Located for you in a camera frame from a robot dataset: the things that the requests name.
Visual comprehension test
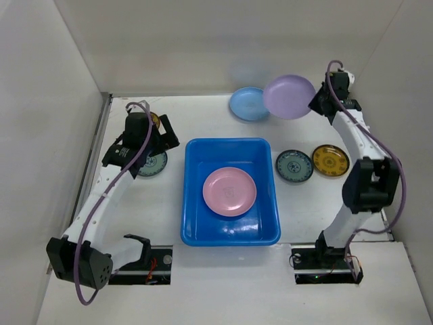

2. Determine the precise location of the pink plastic plate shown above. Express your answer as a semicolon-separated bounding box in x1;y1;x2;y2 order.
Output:
202;167;257;217

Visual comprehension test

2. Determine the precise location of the left green floral plate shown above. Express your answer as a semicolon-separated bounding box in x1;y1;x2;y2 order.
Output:
137;152;168;177

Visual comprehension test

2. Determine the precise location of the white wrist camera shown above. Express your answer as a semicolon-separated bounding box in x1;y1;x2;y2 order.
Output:
338;68;355;88
126;100;150;114

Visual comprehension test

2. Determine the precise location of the green floral plate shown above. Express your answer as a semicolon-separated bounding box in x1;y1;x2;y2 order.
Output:
137;152;168;177
275;150;314;183

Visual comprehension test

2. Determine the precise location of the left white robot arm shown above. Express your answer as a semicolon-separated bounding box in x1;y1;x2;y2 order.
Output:
46;112;179;290

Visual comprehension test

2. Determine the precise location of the left yellow patterned plate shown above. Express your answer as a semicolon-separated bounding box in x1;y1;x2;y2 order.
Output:
150;112;161;129

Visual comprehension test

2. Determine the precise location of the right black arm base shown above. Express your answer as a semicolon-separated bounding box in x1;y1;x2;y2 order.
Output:
288;236;364;284

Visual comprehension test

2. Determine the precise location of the purple plastic plate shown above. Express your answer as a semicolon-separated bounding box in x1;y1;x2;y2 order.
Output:
263;74;316;120

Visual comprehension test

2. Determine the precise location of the right yellow patterned plate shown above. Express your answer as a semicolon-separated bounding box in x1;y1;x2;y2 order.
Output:
311;144;350;177

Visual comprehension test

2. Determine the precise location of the light blue plastic plate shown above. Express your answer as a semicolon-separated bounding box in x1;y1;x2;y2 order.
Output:
229;87;269;122

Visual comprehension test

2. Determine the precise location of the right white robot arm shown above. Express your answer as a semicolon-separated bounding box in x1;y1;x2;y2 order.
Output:
309;69;401;267

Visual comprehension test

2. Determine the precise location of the blue plastic bin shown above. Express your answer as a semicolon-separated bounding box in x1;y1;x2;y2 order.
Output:
180;138;281;246

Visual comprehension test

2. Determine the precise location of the yellow patterned plate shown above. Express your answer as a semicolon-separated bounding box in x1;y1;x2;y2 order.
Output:
311;144;350;177
150;112;161;129

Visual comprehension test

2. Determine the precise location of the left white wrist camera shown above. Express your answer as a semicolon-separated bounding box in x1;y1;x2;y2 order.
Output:
126;100;150;114

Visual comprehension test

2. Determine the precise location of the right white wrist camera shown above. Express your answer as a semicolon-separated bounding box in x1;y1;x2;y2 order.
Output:
338;68;355;88

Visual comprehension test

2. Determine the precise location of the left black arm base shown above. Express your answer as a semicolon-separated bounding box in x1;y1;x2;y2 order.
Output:
108;246;173;286

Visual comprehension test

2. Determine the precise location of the right green floral plate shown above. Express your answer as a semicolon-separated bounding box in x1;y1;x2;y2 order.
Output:
275;150;314;183

